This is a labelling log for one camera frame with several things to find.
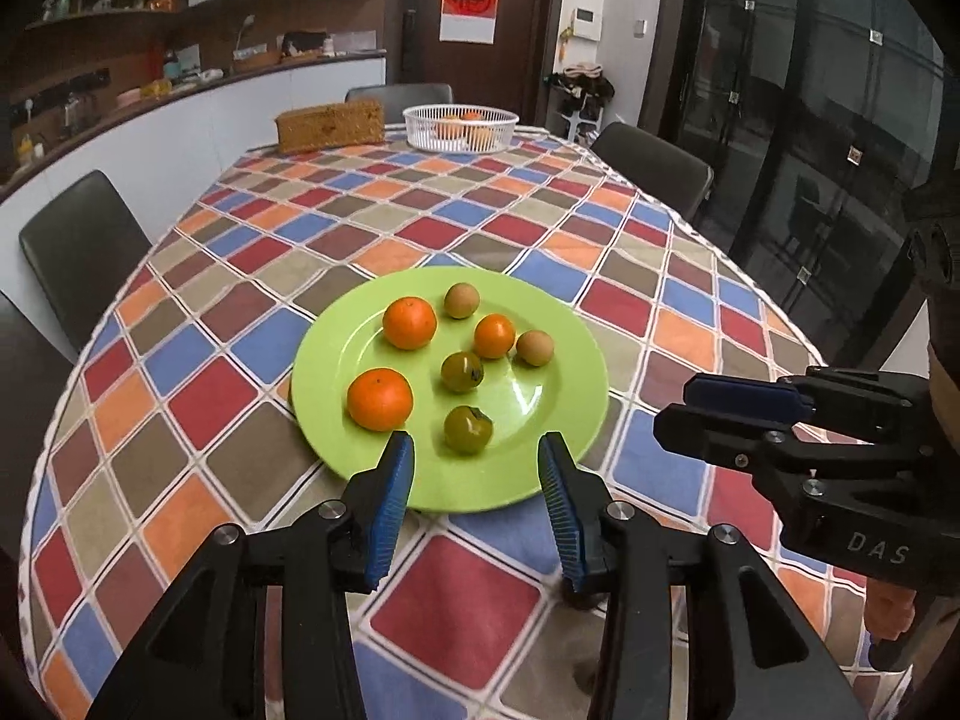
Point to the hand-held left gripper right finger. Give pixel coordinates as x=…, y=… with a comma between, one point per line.
x=561, y=517

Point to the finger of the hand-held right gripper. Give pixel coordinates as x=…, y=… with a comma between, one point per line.
x=742, y=396
x=720, y=439

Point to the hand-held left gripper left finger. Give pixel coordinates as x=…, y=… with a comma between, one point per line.
x=390, y=514

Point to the green plate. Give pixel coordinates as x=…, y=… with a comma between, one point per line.
x=525, y=420

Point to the green persimmon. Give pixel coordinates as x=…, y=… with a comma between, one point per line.
x=462, y=371
x=465, y=430

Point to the large orange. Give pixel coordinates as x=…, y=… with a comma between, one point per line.
x=409, y=322
x=379, y=399

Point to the brown kiwi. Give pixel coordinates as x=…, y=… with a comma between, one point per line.
x=535, y=348
x=461, y=300

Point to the small orange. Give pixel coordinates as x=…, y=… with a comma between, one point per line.
x=495, y=336

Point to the person's right hand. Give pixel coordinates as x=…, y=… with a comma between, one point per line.
x=889, y=607

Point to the dark dining chair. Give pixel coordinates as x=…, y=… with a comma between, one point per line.
x=397, y=96
x=652, y=165
x=79, y=255
x=30, y=420

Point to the black glass sliding door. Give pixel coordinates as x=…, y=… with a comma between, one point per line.
x=787, y=127

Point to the shoe rack with shoes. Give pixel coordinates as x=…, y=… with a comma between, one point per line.
x=581, y=97

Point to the pale orange in basket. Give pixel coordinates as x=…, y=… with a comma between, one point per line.
x=481, y=138
x=450, y=129

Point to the white plastic basket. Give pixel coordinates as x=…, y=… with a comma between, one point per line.
x=420, y=131

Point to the woven brown box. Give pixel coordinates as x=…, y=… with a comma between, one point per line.
x=330, y=127

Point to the white intercom panel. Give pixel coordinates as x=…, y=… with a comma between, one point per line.
x=586, y=22

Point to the dark brown door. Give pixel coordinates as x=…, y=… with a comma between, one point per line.
x=525, y=30

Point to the white counter cabinet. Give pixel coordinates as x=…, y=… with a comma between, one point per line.
x=187, y=127

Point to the pink bowl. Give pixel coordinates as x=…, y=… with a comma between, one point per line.
x=129, y=97

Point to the white desk lamp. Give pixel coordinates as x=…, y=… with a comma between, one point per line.
x=245, y=34

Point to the small yellow bottle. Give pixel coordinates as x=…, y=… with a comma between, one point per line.
x=30, y=148

